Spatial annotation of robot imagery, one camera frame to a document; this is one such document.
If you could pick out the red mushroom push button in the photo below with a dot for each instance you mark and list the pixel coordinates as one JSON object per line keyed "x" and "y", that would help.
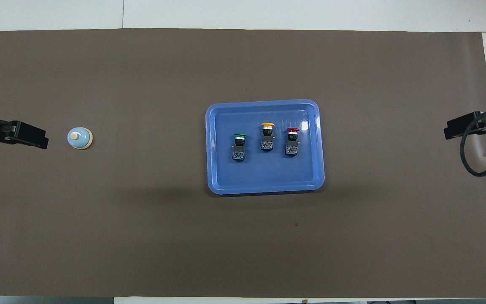
{"x": 292, "y": 148}

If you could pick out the yellow mushroom push button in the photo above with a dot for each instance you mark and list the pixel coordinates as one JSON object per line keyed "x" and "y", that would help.
{"x": 267, "y": 143}

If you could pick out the green mushroom push button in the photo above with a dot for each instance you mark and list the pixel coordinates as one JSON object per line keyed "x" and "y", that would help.
{"x": 238, "y": 154}

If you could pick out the light blue service bell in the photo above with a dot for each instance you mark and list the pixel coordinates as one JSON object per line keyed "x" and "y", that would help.
{"x": 80, "y": 139}

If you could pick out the blue plastic tray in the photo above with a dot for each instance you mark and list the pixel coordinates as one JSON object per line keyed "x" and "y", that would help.
{"x": 264, "y": 177}

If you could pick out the brown paper table mat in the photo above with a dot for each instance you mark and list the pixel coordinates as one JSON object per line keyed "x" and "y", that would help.
{"x": 141, "y": 236}

